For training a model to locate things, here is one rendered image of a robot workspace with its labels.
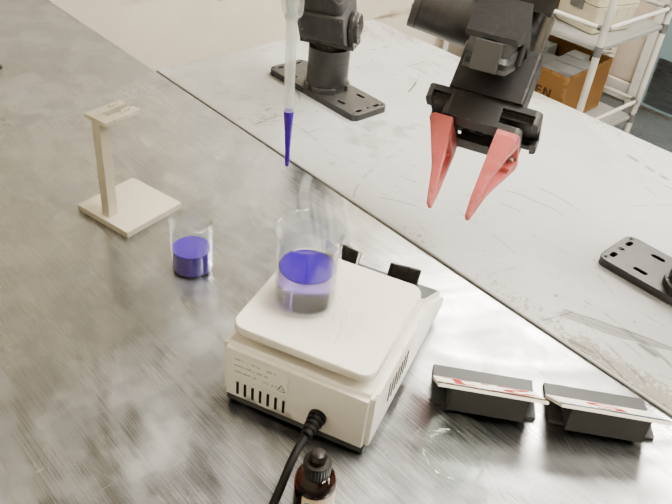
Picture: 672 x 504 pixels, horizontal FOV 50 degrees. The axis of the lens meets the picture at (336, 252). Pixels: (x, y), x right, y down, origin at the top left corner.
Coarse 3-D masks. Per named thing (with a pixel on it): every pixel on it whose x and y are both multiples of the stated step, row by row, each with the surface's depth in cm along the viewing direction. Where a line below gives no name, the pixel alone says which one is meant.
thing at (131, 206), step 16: (96, 112) 73; (128, 112) 74; (96, 128) 73; (96, 144) 74; (96, 160) 76; (112, 176) 77; (112, 192) 78; (128, 192) 83; (144, 192) 84; (160, 192) 84; (80, 208) 81; (96, 208) 80; (112, 208) 79; (128, 208) 81; (144, 208) 81; (160, 208) 81; (176, 208) 82; (112, 224) 78; (128, 224) 79; (144, 224) 79
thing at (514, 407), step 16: (448, 368) 66; (432, 384) 64; (448, 384) 59; (496, 384) 65; (512, 384) 65; (528, 384) 65; (432, 400) 63; (448, 400) 61; (464, 400) 61; (480, 400) 61; (496, 400) 60; (512, 400) 60; (528, 400) 59; (544, 400) 59; (496, 416) 62; (512, 416) 61; (528, 416) 62
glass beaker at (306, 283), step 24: (288, 216) 56; (312, 216) 57; (336, 216) 56; (288, 240) 58; (312, 240) 58; (336, 240) 53; (288, 264) 54; (312, 264) 54; (336, 264) 55; (288, 288) 56; (312, 288) 55; (336, 288) 57; (288, 312) 57; (312, 312) 57
